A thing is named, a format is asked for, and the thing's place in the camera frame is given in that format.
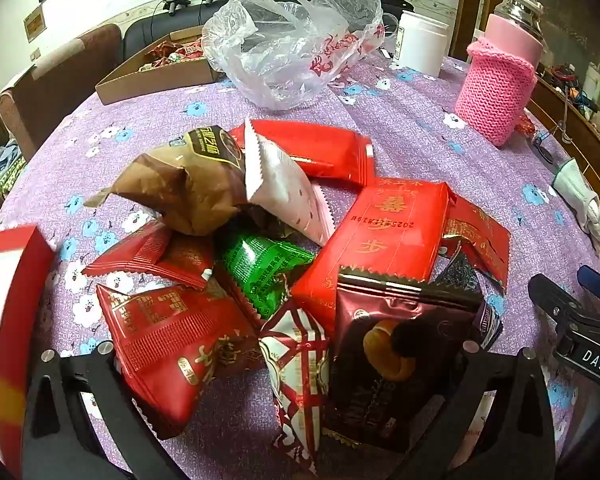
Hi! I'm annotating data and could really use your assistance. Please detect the small wall plaque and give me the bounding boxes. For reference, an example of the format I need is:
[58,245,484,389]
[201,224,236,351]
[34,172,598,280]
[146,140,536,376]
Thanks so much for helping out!
[23,4,49,42]

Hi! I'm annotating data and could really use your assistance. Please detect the white and pink snack packet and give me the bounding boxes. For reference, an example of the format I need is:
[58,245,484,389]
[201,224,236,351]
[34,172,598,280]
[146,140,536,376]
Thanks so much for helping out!
[243,119,337,247]

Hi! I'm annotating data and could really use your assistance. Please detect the green snack packet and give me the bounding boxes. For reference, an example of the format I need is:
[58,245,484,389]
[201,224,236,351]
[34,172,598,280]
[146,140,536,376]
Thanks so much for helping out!
[215,230,316,321]

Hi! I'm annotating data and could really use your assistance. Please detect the dark maroon snack packet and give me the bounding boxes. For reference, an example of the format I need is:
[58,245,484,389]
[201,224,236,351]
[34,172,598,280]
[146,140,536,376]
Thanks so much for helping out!
[322,268,486,456]

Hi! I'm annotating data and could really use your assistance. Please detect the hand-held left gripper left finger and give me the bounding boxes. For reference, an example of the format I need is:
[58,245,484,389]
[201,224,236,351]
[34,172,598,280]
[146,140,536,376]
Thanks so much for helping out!
[27,345,188,480]

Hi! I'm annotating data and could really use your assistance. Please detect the long plain red snack packet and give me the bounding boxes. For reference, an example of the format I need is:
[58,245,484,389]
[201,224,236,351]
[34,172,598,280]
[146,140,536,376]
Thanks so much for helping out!
[228,120,377,191]

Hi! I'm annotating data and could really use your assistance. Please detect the cardboard box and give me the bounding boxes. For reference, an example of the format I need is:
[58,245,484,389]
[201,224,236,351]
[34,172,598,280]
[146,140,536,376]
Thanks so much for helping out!
[95,26,226,106]

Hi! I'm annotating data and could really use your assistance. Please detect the red box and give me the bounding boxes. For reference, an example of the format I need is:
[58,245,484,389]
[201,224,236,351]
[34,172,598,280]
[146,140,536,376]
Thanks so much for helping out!
[0,225,57,480]

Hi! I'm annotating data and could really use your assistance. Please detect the pile of red candies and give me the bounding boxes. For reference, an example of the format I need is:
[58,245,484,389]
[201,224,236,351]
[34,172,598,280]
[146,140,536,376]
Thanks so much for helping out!
[139,35,212,72]

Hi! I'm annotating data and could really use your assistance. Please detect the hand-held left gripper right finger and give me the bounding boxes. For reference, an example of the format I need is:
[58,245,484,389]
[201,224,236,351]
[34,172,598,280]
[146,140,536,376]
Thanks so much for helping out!
[415,339,558,480]

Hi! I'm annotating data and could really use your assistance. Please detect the clear plastic bag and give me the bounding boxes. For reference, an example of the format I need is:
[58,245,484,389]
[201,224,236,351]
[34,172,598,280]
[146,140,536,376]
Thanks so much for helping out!
[201,0,383,111]

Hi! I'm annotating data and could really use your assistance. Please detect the white glove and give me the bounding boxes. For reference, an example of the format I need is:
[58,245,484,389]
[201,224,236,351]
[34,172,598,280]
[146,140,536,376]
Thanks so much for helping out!
[551,157,600,266]

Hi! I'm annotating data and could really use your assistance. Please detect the white plastic jar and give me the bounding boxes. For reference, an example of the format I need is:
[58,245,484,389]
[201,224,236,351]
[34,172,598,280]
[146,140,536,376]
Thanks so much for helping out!
[396,10,452,79]

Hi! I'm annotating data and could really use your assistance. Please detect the red packet with gold print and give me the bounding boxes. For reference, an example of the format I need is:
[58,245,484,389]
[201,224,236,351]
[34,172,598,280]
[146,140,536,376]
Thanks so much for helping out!
[96,284,268,441]

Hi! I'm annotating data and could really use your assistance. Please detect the black sofa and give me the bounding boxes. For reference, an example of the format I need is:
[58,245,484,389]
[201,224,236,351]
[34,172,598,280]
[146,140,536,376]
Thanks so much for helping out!
[122,0,313,63]

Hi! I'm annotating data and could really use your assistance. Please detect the purple floral tablecloth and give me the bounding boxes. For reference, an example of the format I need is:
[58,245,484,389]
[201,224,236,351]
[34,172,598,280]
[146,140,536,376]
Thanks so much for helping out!
[0,52,600,480]

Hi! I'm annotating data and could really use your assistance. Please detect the brown chair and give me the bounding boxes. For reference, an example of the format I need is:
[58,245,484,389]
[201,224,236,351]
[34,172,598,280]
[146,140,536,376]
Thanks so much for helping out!
[0,23,124,162]

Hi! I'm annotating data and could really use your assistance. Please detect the large red snack packet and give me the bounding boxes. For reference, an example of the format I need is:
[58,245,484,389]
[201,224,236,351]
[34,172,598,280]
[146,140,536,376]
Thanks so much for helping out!
[291,178,456,333]

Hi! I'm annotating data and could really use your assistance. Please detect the black eyeglasses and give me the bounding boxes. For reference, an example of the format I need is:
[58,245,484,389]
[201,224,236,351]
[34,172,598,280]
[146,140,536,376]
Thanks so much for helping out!
[531,129,557,165]

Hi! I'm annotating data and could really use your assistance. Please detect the small red snack packet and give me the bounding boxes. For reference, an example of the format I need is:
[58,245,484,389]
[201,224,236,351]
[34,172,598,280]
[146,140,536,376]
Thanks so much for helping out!
[440,195,512,291]

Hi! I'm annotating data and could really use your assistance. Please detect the black patterned snack packet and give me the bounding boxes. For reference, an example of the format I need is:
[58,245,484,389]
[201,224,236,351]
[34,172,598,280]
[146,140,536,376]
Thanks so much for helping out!
[437,252,504,351]

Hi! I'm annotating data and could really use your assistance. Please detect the pile of clothes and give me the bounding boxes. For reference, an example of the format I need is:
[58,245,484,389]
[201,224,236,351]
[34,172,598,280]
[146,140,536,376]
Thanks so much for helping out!
[0,139,27,213]

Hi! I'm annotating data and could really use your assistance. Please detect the wooden cabinet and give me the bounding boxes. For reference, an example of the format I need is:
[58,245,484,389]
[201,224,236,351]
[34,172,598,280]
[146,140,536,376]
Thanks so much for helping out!
[529,72,600,216]

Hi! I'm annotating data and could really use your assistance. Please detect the clear glass cup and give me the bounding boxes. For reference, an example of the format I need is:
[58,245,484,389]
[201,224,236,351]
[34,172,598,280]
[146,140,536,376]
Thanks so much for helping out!
[379,9,405,57]

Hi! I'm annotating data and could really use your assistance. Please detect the brown snack packet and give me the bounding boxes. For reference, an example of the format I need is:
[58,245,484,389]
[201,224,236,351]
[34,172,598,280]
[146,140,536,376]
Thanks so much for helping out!
[83,129,251,236]

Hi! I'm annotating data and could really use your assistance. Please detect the red and white snack packet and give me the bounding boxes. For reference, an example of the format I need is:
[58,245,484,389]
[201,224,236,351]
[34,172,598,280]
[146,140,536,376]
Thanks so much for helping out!
[258,305,331,476]

